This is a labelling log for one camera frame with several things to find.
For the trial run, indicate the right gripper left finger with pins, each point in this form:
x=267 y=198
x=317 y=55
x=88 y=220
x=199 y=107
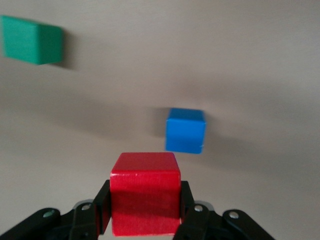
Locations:
x=87 y=220

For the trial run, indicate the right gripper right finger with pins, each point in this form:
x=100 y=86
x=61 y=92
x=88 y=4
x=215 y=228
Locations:
x=195 y=217

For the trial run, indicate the red wooden block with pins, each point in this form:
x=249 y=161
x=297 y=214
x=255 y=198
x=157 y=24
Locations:
x=145 y=195

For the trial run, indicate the blue wooden block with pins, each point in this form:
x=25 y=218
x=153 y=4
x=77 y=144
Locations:
x=185 y=130

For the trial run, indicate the green wooden block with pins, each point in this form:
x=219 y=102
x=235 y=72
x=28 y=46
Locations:
x=25 y=40

